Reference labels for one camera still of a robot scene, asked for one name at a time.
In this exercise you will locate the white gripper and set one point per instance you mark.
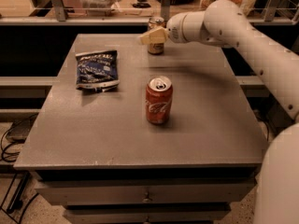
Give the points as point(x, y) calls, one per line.
point(175, 29)

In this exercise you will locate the gold orange soda can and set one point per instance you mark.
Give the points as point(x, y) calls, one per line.
point(156, 49)

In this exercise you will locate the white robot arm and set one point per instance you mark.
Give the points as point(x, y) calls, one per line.
point(224, 23)

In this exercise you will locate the red cola can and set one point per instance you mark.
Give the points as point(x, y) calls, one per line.
point(159, 93)

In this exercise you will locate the clear plastic container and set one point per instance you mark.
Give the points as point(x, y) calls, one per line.
point(98, 7)

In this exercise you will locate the blue chip bag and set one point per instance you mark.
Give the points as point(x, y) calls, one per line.
point(97, 70)

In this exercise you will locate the grey drawer cabinet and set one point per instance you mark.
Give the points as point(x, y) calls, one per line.
point(87, 135)

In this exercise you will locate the upper drawer with knob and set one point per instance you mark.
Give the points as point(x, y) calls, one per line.
point(144, 191)

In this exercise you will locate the drawer with knob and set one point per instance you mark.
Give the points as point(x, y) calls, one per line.
point(153, 215)
point(144, 191)

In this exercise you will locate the black power adapter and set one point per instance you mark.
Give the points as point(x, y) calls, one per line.
point(19, 131)

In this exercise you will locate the lower drawer with knob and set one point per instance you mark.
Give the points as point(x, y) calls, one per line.
point(153, 215)

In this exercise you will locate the metal railing frame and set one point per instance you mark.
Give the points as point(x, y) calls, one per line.
point(273, 12)

